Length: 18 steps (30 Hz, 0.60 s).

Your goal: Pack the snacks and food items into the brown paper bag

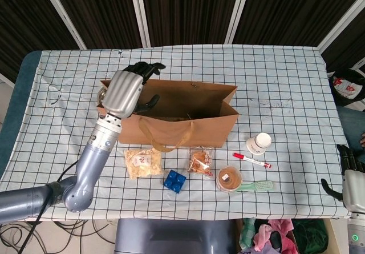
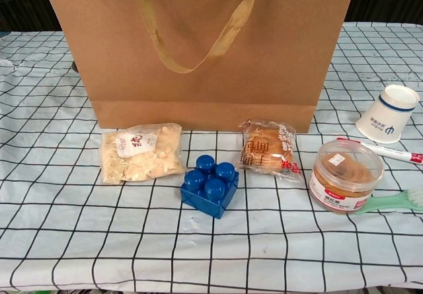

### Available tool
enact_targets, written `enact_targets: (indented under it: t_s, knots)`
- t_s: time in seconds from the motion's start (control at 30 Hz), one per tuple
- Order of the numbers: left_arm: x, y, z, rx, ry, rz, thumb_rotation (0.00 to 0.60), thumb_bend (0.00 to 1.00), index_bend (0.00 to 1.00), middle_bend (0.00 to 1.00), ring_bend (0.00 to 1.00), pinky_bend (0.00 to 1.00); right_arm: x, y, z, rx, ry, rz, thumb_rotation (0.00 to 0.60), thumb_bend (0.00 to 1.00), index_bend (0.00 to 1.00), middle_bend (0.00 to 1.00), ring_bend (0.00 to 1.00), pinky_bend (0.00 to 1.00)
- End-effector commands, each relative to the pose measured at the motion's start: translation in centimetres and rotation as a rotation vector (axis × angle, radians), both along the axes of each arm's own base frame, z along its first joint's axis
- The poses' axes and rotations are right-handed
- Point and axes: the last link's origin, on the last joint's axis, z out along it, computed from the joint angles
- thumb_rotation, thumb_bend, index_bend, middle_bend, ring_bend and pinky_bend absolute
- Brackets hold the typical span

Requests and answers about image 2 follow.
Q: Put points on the blue checkered tablecloth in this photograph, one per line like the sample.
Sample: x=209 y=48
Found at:
x=132 y=241

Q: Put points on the clear jar of cookies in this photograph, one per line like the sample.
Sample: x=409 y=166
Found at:
x=343 y=178

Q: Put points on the brown paper bag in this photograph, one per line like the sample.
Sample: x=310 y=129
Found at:
x=198 y=86

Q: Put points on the white paper cup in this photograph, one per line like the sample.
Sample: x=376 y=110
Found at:
x=386 y=115

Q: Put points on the green plastic brush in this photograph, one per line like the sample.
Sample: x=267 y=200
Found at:
x=386 y=201

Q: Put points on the clear snack packet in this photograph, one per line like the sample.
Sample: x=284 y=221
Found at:
x=142 y=162

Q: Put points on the blue building block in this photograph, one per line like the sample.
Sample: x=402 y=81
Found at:
x=208 y=188

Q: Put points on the red and white marker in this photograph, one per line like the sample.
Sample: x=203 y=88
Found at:
x=396 y=153

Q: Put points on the packaged round bread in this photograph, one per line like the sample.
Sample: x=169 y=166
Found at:
x=267 y=148

